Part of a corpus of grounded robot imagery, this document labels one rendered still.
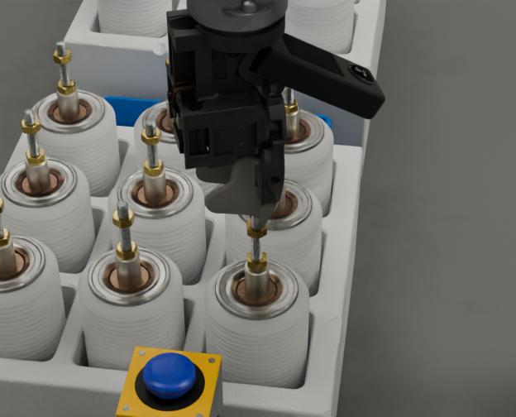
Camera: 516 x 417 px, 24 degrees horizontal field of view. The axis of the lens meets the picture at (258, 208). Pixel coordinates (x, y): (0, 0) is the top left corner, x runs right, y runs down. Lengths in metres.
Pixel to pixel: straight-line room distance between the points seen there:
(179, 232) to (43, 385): 0.20
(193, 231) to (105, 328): 0.15
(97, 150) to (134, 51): 0.27
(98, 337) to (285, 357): 0.17
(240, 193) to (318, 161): 0.28
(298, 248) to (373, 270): 0.33
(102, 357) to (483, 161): 0.71
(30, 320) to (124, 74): 0.52
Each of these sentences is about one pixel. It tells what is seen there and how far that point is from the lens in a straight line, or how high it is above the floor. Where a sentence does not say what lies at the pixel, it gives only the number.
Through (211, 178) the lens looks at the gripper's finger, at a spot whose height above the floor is 0.37.
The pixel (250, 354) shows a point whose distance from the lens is 1.09.
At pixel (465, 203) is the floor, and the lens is 1.58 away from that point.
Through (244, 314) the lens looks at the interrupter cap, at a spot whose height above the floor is 0.25.
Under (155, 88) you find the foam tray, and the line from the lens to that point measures 1.56.
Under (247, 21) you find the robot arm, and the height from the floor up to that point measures 0.56.
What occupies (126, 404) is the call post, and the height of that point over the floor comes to 0.31.
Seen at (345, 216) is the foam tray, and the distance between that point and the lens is 1.27.
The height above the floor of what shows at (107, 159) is 0.21.
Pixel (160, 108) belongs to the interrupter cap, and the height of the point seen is 0.25.
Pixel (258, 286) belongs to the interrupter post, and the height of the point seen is 0.27.
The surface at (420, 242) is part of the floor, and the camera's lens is 1.52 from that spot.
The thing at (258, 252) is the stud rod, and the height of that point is 0.30.
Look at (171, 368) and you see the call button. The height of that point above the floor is 0.33.
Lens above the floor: 1.03
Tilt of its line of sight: 41 degrees down
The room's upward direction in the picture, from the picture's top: straight up
